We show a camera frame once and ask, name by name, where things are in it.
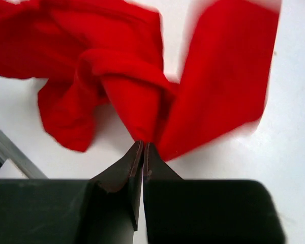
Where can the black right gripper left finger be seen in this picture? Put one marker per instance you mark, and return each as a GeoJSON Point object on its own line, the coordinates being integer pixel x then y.
{"type": "Point", "coordinates": [104, 209]}

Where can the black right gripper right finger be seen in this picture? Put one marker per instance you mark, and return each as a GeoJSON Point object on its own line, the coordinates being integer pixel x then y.
{"type": "Point", "coordinates": [181, 210]}

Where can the red t shirt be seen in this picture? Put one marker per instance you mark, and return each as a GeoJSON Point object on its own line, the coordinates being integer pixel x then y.
{"type": "Point", "coordinates": [93, 52]}

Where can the aluminium table edge rail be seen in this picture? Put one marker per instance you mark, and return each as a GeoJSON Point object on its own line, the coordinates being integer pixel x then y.
{"type": "Point", "coordinates": [9, 151]}

